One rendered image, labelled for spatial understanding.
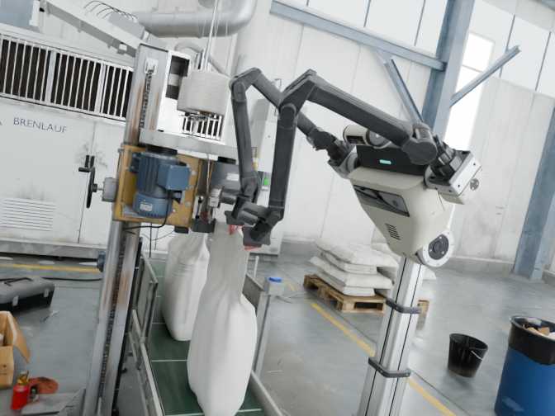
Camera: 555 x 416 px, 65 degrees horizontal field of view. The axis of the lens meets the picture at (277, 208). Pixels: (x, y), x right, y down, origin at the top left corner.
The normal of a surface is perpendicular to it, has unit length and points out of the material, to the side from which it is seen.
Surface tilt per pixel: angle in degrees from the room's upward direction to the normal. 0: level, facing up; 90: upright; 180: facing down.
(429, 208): 90
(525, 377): 93
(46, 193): 88
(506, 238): 90
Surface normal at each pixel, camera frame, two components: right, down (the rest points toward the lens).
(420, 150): -0.10, 0.64
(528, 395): -0.69, 0.00
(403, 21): 0.40, 0.18
